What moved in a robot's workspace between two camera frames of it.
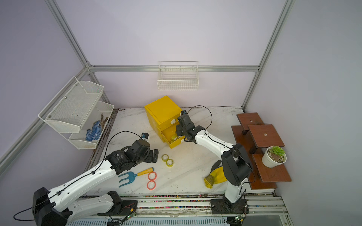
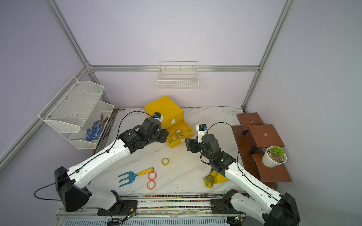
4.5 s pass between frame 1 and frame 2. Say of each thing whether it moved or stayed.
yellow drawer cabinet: stayed
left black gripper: moved
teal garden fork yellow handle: stayed
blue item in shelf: stayed
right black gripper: moved
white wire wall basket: stayed
